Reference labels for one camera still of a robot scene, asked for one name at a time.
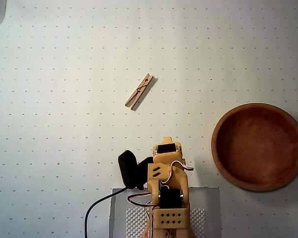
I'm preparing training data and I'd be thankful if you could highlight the brown wooden bowl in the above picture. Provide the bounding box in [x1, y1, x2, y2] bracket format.
[210, 103, 298, 192]

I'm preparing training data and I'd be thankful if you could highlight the grey metal base plate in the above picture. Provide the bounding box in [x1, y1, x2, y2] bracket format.
[109, 186, 222, 238]

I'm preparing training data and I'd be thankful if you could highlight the white textured anti-slip mat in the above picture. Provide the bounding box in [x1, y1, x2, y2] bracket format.
[126, 207, 206, 238]

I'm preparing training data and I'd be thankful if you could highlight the white red servo wire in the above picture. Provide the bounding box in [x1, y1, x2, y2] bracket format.
[172, 160, 195, 172]
[127, 192, 160, 238]

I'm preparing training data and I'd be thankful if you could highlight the white dotted paper sheet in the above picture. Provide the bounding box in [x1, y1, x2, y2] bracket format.
[0, 0, 298, 238]

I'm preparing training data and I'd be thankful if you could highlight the black camera cable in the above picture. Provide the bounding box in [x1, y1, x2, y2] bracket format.
[84, 187, 127, 238]

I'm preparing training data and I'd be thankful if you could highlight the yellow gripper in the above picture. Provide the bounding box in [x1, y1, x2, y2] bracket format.
[148, 136, 187, 180]

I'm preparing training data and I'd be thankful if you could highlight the wooden clothespin with metal spring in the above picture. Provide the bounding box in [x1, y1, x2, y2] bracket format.
[124, 72, 154, 111]

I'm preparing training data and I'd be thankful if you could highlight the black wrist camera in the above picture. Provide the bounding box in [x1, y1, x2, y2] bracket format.
[117, 149, 154, 190]

